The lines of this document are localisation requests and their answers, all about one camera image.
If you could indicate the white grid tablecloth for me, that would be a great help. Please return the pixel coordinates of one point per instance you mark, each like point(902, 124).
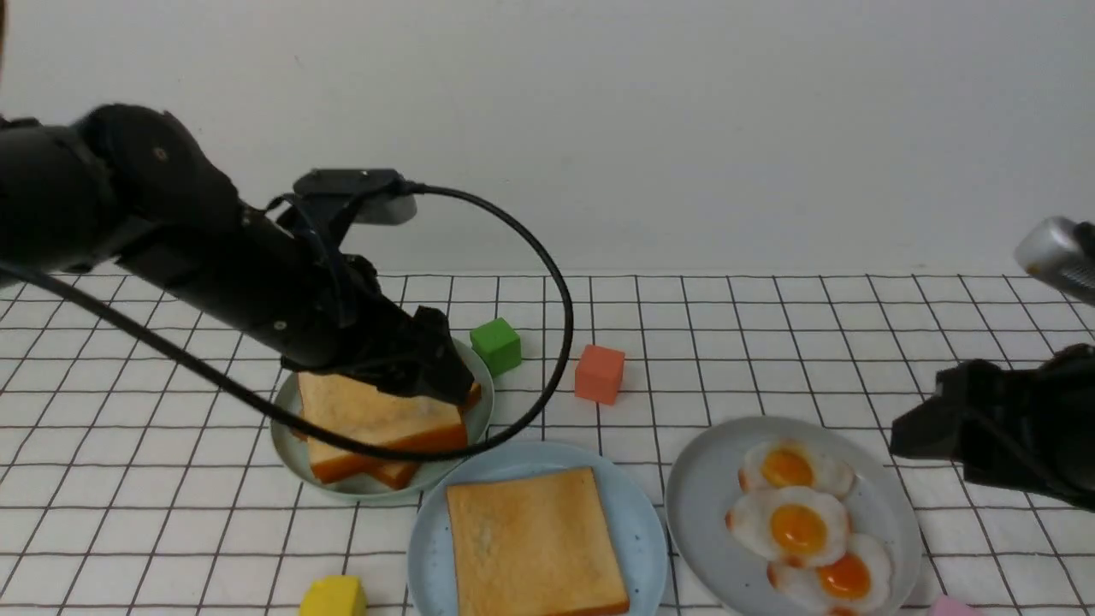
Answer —
point(132, 487)

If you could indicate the yellow block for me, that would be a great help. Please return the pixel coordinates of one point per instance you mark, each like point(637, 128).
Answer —
point(336, 596)

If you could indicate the green cube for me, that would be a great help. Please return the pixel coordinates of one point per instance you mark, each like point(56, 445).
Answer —
point(498, 345)

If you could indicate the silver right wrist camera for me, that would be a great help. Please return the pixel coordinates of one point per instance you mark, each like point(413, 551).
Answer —
point(1060, 253)

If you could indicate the grey plate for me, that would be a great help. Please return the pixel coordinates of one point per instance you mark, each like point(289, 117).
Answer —
point(703, 484)

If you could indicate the pink block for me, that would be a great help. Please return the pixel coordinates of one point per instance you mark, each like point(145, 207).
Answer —
point(946, 605)

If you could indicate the fried egg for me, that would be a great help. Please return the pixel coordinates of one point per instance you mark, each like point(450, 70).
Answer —
point(778, 464)
point(858, 583)
point(794, 526)

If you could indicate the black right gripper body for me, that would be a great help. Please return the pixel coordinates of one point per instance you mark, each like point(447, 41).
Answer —
point(979, 417)

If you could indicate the orange cube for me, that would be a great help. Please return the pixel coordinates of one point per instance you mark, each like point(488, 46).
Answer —
point(599, 374)

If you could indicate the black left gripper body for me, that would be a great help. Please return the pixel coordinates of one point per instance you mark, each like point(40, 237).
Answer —
point(400, 353)

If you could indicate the green plate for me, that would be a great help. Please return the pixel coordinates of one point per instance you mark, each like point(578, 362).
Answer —
point(291, 450)

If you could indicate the light blue plate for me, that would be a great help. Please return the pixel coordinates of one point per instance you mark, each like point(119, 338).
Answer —
point(638, 537)

